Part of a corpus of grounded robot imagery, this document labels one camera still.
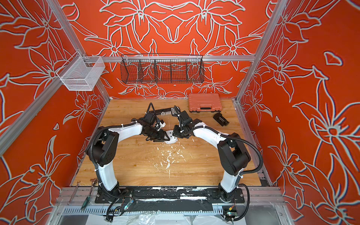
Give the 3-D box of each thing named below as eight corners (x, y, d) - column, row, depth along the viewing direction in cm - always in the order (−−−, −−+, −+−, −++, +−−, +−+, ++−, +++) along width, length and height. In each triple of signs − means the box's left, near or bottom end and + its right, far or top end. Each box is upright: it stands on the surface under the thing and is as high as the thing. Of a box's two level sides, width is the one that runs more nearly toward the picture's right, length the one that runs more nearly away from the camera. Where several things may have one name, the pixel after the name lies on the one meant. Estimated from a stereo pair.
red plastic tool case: (189, 112, 111) (189, 109, 108) (188, 96, 123) (188, 93, 120) (221, 112, 111) (222, 109, 108) (217, 96, 123) (218, 93, 120)
